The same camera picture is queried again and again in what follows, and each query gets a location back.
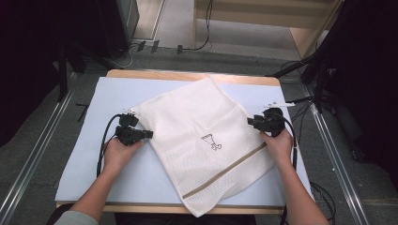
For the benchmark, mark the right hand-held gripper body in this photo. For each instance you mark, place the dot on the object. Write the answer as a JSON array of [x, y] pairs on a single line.
[[272, 122]]

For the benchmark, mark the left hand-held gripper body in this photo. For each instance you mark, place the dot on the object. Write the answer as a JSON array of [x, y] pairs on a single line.
[[128, 132]]

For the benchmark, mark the cream white towel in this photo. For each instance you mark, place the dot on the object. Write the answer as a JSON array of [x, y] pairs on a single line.
[[200, 131]]

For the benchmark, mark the person's left hand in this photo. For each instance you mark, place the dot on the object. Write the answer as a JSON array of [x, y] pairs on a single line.
[[119, 156]]

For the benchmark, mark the person's right hand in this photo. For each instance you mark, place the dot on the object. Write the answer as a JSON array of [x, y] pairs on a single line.
[[278, 146]]

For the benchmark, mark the white table mat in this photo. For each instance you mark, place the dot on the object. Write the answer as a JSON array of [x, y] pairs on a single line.
[[125, 178]]

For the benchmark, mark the wooden table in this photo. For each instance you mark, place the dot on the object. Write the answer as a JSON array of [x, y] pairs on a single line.
[[140, 74]]

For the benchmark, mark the black metal stand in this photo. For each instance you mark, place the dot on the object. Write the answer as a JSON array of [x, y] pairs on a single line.
[[319, 81]]

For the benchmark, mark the light wooden shelf unit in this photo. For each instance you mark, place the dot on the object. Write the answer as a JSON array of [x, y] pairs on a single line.
[[266, 15]]

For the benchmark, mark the dark cabinet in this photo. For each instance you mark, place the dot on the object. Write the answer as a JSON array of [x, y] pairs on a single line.
[[119, 28]]

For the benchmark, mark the black curtain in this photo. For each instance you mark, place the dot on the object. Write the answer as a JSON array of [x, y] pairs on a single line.
[[28, 62], [369, 78]]

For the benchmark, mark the metal floor rail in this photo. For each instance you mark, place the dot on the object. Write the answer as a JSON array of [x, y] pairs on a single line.
[[338, 162], [34, 156]]

